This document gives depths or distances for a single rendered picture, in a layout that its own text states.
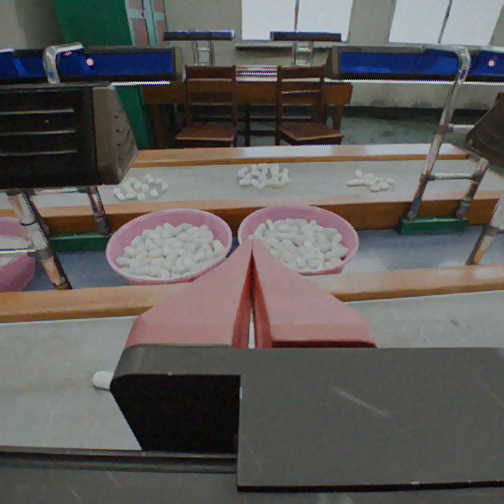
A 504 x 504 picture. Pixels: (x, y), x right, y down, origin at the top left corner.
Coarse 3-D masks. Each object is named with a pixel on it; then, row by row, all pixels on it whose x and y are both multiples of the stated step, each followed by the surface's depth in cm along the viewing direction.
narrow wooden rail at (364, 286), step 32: (96, 288) 54; (128, 288) 54; (160, 288) 54; (352, 288) 54; (384, 288) 54; (416, 288) 55; (448, 288) 55; (480, 288) 56; (0, 320) 50; (32, 320) 51
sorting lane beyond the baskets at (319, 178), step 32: (416, 160) 112; (448, 160) 113; (160, 192) 90; (192, 192) 90; (224, 192) 90; (256, 192) 90; (288, 192) 90; (320, 192) 91; (352, 192) 91; (384, 192) 91
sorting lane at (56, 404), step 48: (0, 336) 48; (48, 336) 49; (96, 336) 49; (384, 336) 49; (432, 336) 49; (480, 336) 49; (0, 384) 42; (48, 384) 42; (0, 432) 37; (48, 432) 37; (96, 432) 37
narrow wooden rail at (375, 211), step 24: (408, 192) 86; (432, 192) 86; (456, 192) 86; (480, 192) 86; (0, 216) 74; (48, 216) 74; (72, 216) 75; (120, 216) 76; (240, 216) 80; (360, 216) 83; (384, 216) 84; (480, 216) 87
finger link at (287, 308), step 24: (264, 264) 9; (264, 288) 7; (288, 288) 7; (312, 288) 7; (264, 312) 6; (288, 312) 6; (312, 312) 6; (336, 312) 6; (264, 336) 7; (288, 336) 5; (312, 336) 5; (336, 336) 5; (360, 336) 5
